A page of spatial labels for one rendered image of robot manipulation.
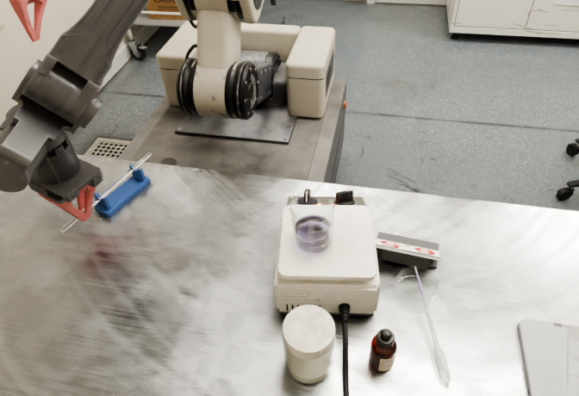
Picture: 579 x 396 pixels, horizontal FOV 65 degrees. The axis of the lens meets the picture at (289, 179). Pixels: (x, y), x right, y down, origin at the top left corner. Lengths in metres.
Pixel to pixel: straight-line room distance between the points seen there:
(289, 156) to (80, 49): 0.96
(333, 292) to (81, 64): 0.41
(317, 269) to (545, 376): 0.29
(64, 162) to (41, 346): 0.24
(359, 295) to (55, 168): 0.44
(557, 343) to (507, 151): 1.60
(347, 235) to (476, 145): 1.64
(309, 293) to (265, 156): 0.93
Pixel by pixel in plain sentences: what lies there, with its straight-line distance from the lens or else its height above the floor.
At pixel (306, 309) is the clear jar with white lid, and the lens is 0.54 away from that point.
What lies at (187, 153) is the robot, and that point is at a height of 0.36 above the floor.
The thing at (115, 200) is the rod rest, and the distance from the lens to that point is 0.82.
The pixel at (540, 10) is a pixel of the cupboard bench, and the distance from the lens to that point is 3.04.
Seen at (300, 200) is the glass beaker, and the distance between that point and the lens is 0.56.
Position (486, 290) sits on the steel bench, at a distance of 0.69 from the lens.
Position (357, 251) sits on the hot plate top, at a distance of 0.58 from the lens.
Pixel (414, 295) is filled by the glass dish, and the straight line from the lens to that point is 0.66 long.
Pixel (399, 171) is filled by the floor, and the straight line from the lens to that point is 1.98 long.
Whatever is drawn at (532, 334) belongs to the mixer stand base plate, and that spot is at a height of 0.76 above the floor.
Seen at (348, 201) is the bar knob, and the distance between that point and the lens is 0.69.
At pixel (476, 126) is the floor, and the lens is 2.31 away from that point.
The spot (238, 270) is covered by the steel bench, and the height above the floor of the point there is 0.75.
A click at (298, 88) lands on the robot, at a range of 1.54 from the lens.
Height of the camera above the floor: 1.29
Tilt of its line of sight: 42 degrees down
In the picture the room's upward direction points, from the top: 3 degrees counter-clockwise
